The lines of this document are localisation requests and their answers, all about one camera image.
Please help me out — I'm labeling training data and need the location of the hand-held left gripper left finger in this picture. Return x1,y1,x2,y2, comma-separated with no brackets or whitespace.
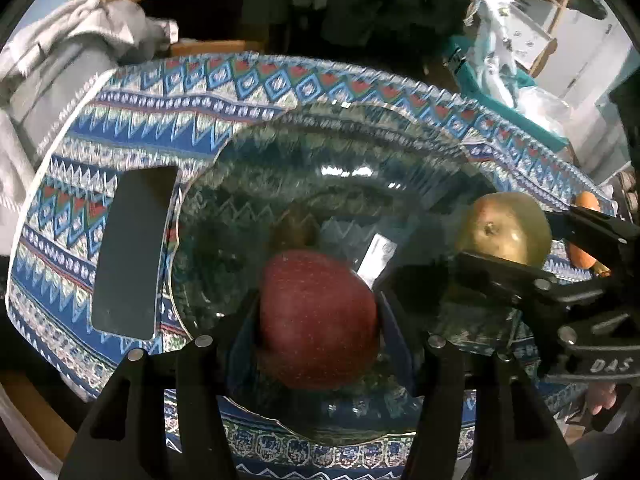
59,287,266,480

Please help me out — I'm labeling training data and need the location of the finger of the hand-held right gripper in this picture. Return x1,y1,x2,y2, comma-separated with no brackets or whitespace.
456,252,568,308
547,207,640,248

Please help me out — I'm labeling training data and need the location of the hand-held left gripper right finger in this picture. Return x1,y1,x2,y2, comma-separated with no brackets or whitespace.
375,287,581,480

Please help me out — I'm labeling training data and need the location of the large orange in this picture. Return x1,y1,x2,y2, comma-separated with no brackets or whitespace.
566,241,612,279

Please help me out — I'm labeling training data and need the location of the green pear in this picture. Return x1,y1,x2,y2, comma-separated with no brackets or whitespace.
456,191,553,266

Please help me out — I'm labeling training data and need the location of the red apple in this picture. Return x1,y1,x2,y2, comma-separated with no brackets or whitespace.
257,250,379,392

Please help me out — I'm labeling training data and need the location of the clear glass bowl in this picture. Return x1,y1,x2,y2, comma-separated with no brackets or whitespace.
167,102,531,447

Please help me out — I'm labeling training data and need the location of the person's right hand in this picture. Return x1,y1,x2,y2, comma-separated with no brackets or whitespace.
585,381,621,416

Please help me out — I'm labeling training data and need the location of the teal cardboard box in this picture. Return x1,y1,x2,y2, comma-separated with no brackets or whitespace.
444,35,572,152

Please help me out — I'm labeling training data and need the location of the black phone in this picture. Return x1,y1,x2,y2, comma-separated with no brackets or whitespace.
90,165,180,341

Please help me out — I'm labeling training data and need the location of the clear plastic bag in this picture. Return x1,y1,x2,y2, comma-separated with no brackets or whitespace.
514,86,575,137

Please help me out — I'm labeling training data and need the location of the patterned blue tablecloth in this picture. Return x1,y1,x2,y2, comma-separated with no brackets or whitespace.
5,52,618,480

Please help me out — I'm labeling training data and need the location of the printed white plastic bag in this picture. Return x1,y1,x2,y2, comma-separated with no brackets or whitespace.
465,0,557,108

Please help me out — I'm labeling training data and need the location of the wooden rack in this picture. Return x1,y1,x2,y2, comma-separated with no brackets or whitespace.
479,0,580,79

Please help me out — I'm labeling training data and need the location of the dark hanging clothing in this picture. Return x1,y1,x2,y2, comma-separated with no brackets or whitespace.
239,0,477,57

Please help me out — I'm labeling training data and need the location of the grey cloth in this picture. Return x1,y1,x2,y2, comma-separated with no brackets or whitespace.
0,0,180,241

